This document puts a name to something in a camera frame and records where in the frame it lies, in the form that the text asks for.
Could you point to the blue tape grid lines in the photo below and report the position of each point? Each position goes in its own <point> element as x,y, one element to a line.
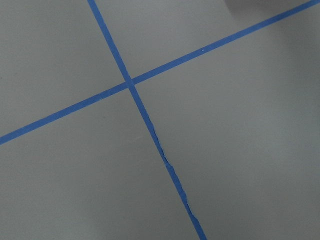
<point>130,83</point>

